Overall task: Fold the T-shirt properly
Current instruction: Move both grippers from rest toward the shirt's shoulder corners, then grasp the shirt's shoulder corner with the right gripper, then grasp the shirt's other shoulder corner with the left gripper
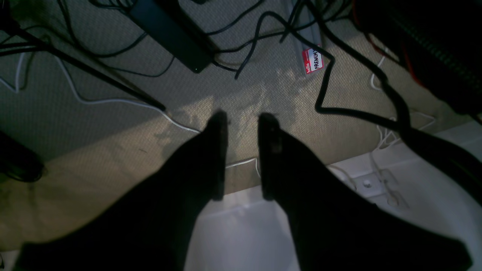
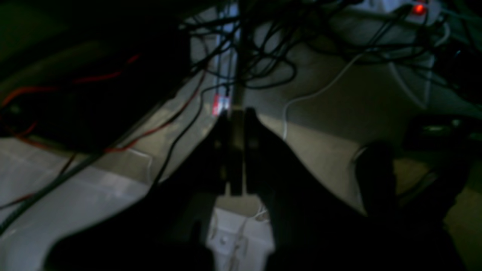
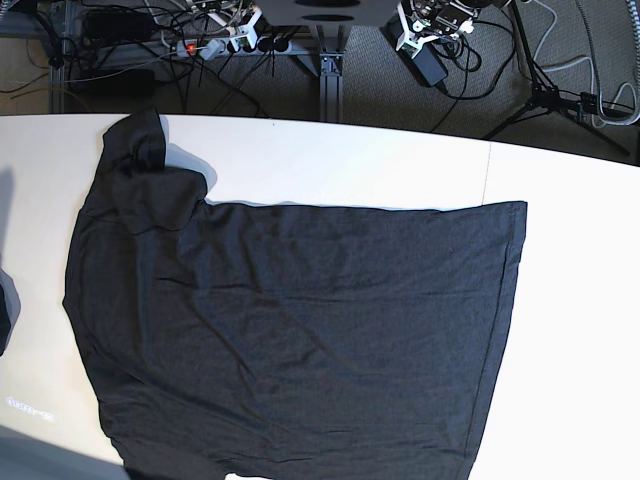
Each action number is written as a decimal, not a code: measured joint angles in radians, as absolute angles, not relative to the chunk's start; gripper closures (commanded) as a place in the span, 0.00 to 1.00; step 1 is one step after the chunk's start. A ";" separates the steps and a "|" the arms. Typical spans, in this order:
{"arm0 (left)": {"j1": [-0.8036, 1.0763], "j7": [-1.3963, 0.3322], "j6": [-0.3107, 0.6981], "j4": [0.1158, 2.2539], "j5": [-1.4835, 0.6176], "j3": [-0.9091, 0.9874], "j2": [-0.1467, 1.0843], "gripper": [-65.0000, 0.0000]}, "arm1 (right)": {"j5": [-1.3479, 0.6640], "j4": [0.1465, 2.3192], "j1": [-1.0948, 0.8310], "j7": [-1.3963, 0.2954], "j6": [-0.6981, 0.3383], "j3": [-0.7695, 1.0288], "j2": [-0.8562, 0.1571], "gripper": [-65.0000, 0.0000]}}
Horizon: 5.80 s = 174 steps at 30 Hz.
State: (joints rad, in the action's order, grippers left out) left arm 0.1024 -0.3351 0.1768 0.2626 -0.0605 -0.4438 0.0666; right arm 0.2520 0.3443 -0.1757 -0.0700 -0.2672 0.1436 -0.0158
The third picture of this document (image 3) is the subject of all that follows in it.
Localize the dark object at left edge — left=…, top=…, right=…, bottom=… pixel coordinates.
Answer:
left=0, top=287, right=11, bottom=355

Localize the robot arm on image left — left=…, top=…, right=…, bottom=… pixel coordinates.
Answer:
left=186, top=0, right=262, bottom=54

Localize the black T-shirt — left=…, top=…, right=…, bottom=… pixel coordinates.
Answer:
left=63, top=110, right=527, bottom=479

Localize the grey camera mount plate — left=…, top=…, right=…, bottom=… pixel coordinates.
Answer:
left=255, top=0, right=399, bottom=26

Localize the aluminium frame post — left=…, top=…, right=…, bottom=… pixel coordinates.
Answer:
left=313, top=24, right=348, bottom=123

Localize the black tripod stand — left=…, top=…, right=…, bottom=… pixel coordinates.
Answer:
left=483, top=1, right=639, bottom=156

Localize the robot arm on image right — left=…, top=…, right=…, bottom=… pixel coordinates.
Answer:
left=396, top=0, right=510, bottom=57

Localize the white power strip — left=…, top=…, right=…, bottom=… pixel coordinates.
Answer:
left=165, top=35, right=294, bottom=61

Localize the black power adapter brick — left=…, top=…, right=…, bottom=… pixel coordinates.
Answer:
left=384, top=16, right=449, bottom=88

